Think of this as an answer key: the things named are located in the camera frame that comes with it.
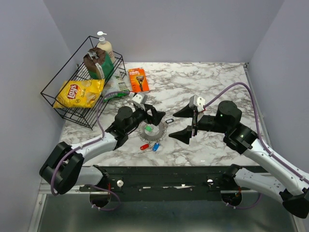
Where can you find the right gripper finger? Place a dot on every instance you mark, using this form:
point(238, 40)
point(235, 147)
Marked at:
point(183, 136)
point(186, 112)

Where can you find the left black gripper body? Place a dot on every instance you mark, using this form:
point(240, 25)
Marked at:
point(150, 119)

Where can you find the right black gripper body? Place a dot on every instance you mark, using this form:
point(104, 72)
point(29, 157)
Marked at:
point(195, 123)

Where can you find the key with green tag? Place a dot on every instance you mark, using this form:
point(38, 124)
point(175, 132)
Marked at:
point(148, 128)

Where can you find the key with black tag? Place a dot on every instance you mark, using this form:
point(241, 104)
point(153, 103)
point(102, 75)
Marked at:
point(170, 120)

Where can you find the round metal keyring disc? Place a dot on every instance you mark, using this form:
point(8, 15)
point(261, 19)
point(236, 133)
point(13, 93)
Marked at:
point(152, 133)

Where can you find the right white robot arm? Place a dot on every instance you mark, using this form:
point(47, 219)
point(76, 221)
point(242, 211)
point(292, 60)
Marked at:
point(288, 185)

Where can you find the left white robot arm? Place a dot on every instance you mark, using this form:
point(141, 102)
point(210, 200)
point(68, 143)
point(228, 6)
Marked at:
point(64, 168)

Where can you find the key with blue tag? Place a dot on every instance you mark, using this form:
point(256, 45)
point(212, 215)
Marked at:
point(155, 147)

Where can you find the key with red tag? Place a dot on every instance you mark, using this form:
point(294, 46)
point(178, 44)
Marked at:
point(144, 147)

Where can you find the orange Gillette razor box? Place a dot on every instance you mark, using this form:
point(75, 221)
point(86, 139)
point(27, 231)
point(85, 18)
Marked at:
point(138, 80)

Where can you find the white and green packet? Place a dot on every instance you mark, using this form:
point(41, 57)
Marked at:
point(115, 87)

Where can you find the yellow Lays chips bag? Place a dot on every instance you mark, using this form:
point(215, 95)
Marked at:
point(79, 94)

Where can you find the brown and green bag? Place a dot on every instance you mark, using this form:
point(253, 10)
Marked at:
point(98, 63)

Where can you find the cream pump lotion bottle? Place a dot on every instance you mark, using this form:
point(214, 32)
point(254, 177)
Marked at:
point(105, 45)

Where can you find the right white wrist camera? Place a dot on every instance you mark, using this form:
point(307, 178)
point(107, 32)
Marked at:
point(197, 102)

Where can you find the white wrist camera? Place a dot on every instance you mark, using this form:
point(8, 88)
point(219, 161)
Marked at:
point(197, 102)
point(139, 100)

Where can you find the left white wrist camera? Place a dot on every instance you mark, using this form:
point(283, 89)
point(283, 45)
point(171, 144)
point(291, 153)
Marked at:
point(139, 100)

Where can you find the black wire rack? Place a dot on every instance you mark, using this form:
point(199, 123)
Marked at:
point(74, 70)

